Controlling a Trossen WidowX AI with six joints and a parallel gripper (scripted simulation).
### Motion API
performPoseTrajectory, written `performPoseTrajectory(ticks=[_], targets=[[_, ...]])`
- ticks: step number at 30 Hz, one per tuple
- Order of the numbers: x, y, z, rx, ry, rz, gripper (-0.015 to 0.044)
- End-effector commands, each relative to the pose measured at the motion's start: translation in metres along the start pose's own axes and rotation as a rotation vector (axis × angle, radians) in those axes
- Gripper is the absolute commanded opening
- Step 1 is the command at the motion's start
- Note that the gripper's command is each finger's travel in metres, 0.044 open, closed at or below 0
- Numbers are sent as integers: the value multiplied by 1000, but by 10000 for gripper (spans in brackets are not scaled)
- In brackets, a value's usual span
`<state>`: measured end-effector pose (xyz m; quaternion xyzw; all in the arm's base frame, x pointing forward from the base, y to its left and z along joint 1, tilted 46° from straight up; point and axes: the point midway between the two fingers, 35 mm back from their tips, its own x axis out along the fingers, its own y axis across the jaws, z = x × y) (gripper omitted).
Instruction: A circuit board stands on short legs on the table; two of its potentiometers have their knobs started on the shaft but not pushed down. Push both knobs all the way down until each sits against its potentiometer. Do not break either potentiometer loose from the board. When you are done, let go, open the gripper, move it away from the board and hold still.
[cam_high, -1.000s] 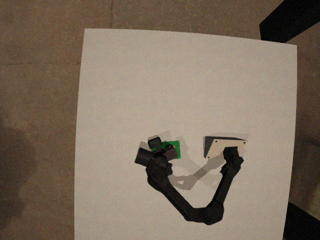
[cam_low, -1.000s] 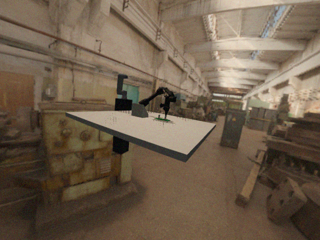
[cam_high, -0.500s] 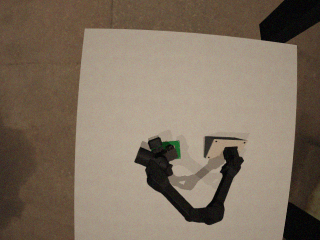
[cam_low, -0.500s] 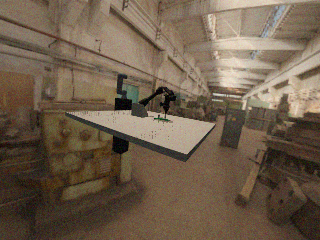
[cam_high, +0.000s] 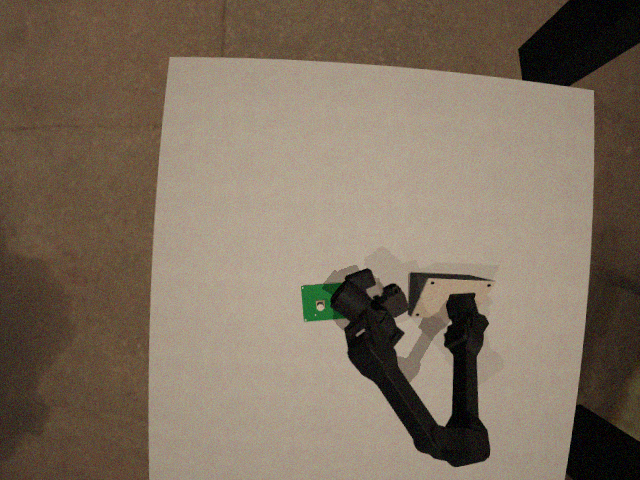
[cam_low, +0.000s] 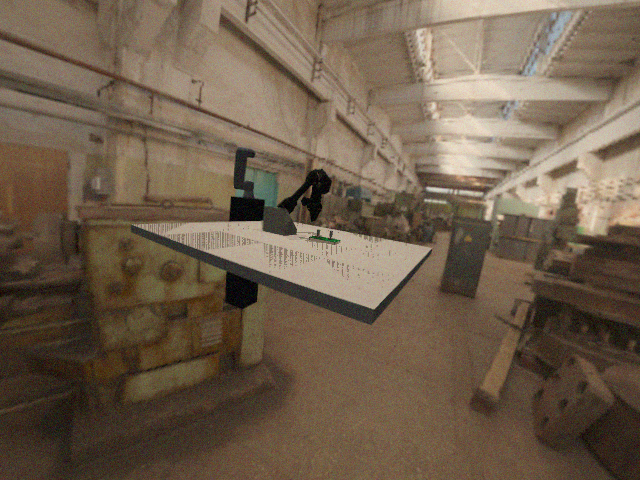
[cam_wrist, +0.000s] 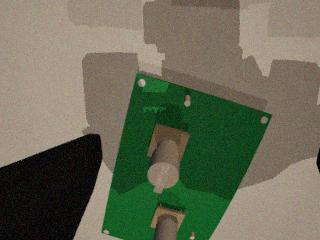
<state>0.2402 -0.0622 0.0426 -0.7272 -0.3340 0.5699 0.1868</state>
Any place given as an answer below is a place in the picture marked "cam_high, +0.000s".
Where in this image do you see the green circuit board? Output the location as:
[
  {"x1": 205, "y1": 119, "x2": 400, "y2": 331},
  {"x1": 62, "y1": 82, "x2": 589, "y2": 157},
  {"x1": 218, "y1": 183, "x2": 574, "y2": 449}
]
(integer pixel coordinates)
[{"x1": 301, "y1": 283, "x2": 346, "y2": 322}]

